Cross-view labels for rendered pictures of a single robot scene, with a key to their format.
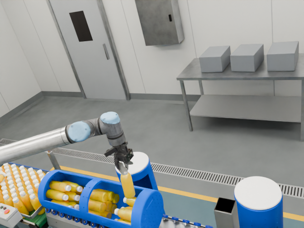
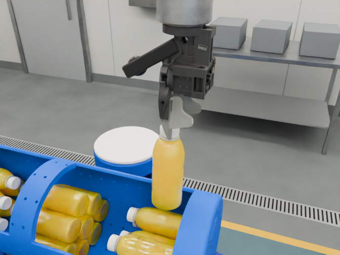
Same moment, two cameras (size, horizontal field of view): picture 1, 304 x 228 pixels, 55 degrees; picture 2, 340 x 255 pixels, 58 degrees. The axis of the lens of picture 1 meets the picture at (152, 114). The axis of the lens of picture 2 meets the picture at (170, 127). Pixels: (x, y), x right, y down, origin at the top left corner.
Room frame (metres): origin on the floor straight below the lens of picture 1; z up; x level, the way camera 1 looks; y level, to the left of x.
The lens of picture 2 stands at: (0.83, 0.38, 1.73)
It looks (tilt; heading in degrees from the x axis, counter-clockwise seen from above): 30 degrees down; 345
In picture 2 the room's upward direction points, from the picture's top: straight up
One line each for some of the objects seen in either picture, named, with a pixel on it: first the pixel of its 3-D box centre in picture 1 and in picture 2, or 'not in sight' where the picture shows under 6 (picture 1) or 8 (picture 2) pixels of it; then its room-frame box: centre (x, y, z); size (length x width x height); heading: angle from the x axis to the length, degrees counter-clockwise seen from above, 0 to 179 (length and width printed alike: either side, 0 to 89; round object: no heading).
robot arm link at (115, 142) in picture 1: (116, 138); (184, 9); (1.33, 0.21, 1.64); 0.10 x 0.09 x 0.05; 145
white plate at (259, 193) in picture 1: (257, 192); not in sight; (1.29, -0.51, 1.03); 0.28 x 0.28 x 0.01
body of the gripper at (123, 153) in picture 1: (121, 151); (186, 59); (1.32, 0.21, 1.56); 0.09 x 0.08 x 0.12; 55
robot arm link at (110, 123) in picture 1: (111, 125); not in sight; (1.33, 0.22, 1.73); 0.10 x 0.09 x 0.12; 84
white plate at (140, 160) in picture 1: (131, 163); (128, 143); (1.91, 0.26, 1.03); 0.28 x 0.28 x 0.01
